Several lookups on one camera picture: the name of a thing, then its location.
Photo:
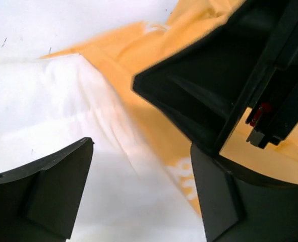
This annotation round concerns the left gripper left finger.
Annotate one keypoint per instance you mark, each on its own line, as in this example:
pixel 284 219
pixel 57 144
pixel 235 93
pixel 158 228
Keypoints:
pixel 39 201

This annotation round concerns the Mickey Mouse pillowcase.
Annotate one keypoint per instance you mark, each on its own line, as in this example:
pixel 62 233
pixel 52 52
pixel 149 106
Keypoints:
pixel 124 53

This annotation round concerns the white pillow yellow edge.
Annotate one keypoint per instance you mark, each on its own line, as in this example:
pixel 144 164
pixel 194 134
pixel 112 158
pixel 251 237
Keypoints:
pixel 45 105

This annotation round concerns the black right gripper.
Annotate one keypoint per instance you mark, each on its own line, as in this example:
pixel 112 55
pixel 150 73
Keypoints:
pixel 250 61

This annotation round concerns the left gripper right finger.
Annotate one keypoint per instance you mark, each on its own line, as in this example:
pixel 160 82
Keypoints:
pixel 238 204

